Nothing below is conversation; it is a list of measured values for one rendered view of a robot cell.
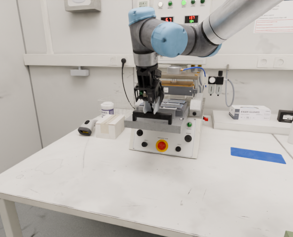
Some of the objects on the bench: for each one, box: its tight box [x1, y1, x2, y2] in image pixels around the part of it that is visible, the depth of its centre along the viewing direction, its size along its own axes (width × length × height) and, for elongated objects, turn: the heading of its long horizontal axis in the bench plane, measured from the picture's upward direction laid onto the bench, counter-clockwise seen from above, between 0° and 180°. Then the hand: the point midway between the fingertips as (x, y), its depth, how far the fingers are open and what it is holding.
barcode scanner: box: [77, 119, 99, 135], centre depth 126 cm, size 20×8×8 cm, turn 165°
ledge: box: [212, 110, 293, 137], centre depth 134 cm, size 30×84×4 cm, turn 75°
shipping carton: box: [95, 114, 125, 139], centre depth 123 cm, size 19×13×9 cm
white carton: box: [229, 105, 271, 121], centre depth 138 cm, size 12×23×7 cm, turn 84°
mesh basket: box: [97, 95, 137, 119], centre depth 161 cm, size 22×26×13 cm
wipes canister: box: [100, 102, 114, 118], centre depth 139 cm, size 9×9×15 cm
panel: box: [132, 118, 197, 158], centre depth 98 cm, size 2×30×19 cm, turn 73°
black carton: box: [277, 110, 293, 123], centre depth 130 cm, size 6×9×7 cm
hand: (153, 111), depth 77 cm, fingers closed, pressing on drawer
